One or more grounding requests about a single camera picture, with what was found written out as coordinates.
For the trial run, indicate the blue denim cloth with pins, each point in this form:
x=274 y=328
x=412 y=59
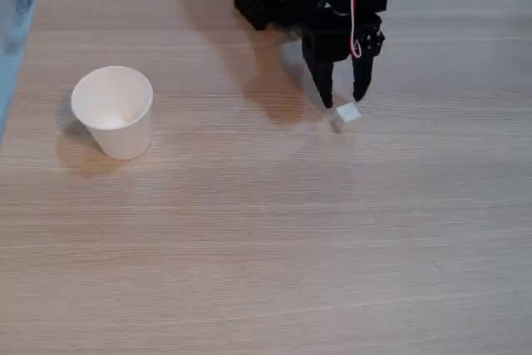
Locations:
x=14 y=1

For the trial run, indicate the white paper cup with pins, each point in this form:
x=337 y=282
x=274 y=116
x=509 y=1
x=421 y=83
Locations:
x=114 y=111

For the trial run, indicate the white cube block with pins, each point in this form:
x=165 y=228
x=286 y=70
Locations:
x=347 y=116

